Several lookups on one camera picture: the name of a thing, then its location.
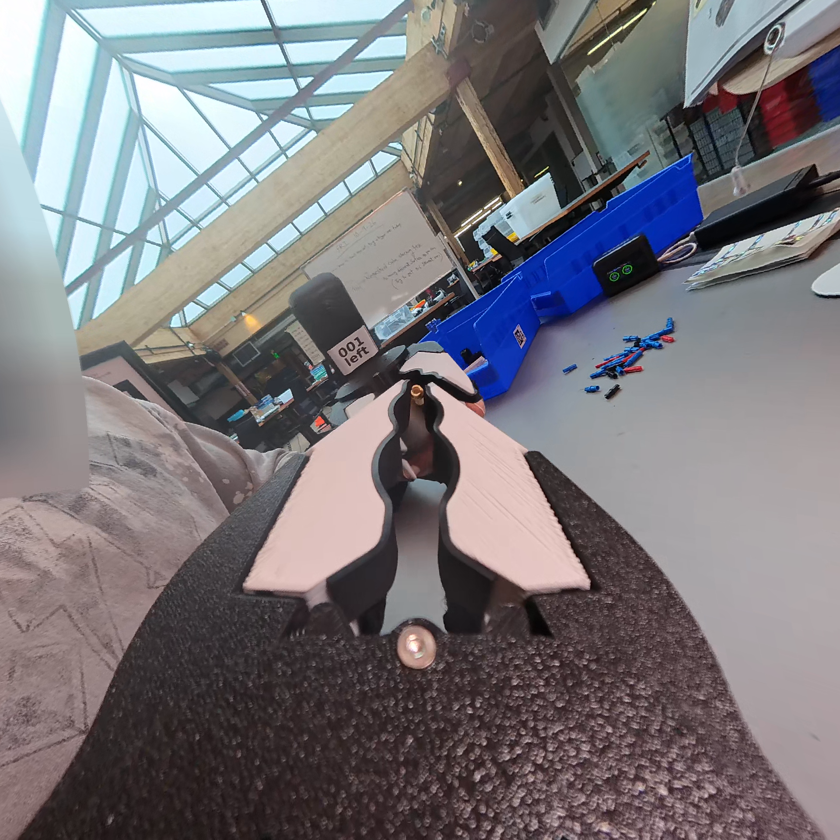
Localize blue plastic bin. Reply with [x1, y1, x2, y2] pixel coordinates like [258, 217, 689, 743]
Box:
[420, 154, 704, 401]

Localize folded sticker leaflet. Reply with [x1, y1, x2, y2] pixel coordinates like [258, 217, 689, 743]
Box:
[686, 209, 840, 291]

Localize person's left hand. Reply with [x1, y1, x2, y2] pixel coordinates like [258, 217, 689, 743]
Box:
[402, 430, 448, 480]

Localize wooden support post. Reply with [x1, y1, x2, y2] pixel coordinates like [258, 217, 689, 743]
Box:
[453, 79, 526, 198]

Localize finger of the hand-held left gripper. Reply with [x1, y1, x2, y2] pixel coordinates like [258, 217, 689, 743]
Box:
[400, 351, 484, 404]

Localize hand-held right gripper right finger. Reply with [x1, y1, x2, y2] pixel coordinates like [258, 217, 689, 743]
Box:
[420, 384, 592, 601]

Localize black flat box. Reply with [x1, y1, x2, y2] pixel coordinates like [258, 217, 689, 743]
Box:
[696, 164, 821, 250]

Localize pile of small brick pins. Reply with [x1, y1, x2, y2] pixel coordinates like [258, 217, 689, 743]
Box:
[562, 317, 677, 401]

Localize whiteboard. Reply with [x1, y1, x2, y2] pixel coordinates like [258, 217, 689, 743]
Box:
[303, 190, 463, 329]

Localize clear plastic storage box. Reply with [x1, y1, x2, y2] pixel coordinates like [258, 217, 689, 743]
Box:
[502, 174, 559, 237]

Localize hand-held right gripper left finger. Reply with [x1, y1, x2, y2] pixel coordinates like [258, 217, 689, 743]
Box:
[243, 379, 421, 605]

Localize person's left forearm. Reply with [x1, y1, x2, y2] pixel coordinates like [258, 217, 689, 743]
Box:
[82, 377, 309, 526]

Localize wooden roof beam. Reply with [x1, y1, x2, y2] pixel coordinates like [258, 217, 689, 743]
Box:
[75, 39, 473, 355]

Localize black device with green lights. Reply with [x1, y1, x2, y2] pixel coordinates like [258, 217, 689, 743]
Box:
[592, 234, 660, 296]

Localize grey desk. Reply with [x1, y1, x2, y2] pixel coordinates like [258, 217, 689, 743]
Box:
[387, 171, 840, 840]

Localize person's patterned clothing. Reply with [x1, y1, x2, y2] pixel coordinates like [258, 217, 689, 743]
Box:
[0, 489, 231, 795]

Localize red blue storage drawer racks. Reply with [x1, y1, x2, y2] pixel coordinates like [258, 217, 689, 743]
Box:
[663, 62, 840, 178]

